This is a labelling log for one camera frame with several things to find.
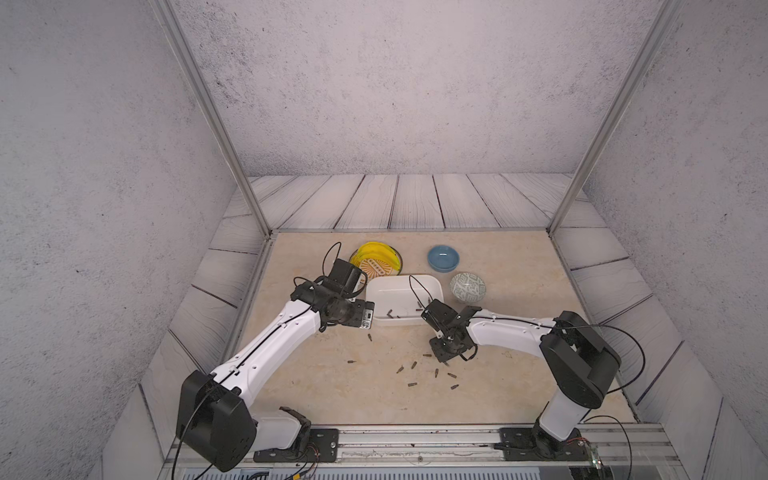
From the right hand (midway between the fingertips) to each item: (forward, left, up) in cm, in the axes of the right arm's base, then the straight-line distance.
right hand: (444, 351), depth 89 cm
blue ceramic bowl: (+34, -3, +2) cm, 34 cm away
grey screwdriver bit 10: (-7, -2, 0) cm, 7 cm away
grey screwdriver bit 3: (+5, +23, 0) cm, 23 cm away
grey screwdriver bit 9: (-6, +3, 0) cm, 7 cm away
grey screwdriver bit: (+12, +17, +1) cm, 20 cm away
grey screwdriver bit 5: (-5, +13, -1) cm, 14 cm away
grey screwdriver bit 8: (-2, +5, +1) cm, 6 cm away
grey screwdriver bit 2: (+3, +8, +22) cm, 23 cm away
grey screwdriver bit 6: (-3, +9, 0) cm, 9 cm away
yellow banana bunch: (+34, +22, +7) cm, 41 cm away
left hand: (+4, +23, +15) cm, 28 cm away
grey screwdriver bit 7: (-9, +10, 0) cm, 14 cm away
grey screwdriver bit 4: (-3, +27, 0) cm, 27 cm away
